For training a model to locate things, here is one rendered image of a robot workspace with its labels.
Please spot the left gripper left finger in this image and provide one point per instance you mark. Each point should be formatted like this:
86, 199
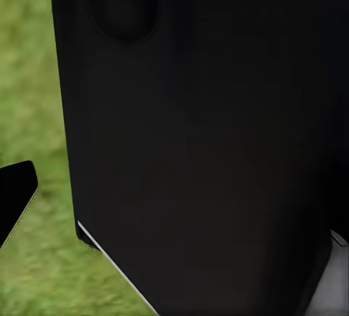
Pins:
18, 182

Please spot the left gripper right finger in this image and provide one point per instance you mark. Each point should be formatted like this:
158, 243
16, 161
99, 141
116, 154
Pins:
337, 182

